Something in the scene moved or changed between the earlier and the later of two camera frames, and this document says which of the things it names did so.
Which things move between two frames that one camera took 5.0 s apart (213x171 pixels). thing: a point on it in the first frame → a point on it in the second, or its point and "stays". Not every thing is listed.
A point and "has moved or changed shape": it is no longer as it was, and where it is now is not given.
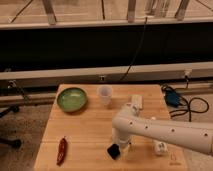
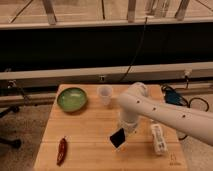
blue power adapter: (172, 98) stays
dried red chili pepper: (62, 153) stays
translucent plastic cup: (106, 94) stays
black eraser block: (114, 151) has moved or changed shape
